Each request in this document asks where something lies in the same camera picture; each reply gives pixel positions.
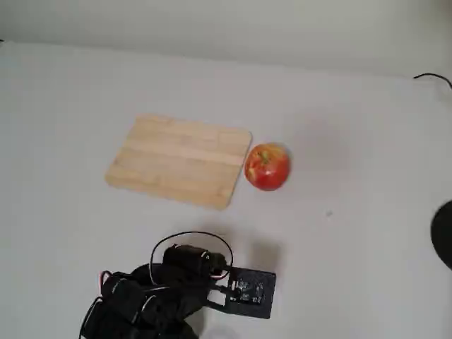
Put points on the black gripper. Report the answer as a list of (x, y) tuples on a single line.
[(184, 258)]

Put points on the red apple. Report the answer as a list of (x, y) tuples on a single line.
[(268, 169)]

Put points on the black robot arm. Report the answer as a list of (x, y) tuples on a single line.
[(159, 307)]

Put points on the black round object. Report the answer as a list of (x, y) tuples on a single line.
[(443, 233)]

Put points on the wooden cutting board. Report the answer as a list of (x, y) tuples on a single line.
[(180, 160)]

